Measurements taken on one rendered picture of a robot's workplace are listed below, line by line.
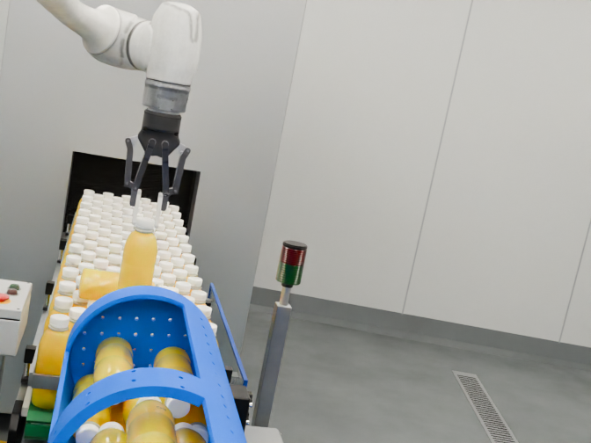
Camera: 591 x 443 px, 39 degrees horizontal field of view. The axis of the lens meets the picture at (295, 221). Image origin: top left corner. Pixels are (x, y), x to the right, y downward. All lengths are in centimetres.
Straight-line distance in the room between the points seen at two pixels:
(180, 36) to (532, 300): 475
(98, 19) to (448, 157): 428
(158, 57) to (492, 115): 433
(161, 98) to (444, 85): 420
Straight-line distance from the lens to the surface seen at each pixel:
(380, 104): 565
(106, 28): 171
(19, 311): 176
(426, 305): 593
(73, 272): 211
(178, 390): 114
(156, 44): 164
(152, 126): 165
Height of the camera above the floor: 167
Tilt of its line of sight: 10 degrees down
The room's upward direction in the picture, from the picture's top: 11 degrees clockwise
